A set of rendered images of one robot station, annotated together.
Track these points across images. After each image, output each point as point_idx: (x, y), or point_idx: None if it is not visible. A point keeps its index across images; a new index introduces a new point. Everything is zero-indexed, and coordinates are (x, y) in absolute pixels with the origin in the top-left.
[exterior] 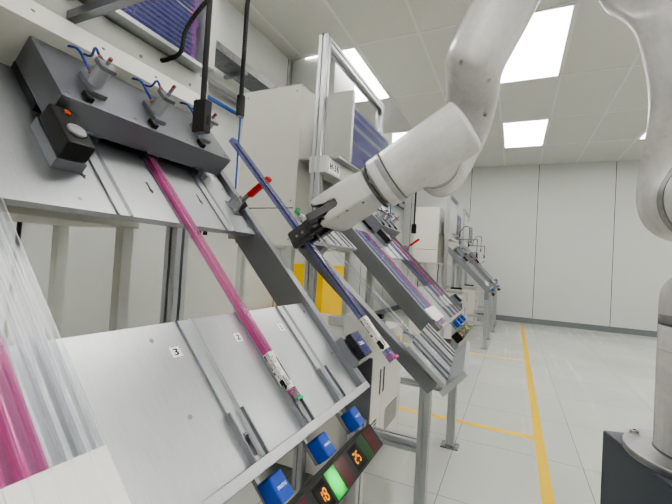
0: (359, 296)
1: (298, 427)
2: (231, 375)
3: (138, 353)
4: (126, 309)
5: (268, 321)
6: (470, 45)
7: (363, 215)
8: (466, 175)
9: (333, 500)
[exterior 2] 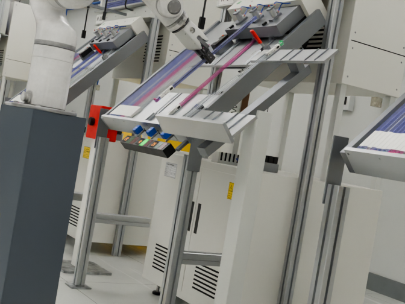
0: (266, 97)
1: None
2: (167, 107)
3: (165, 97)
4: (331, 137)
5: (198, 98)
6: None
7: (185, 39)
8: (160, 4)
9: (138, 143)
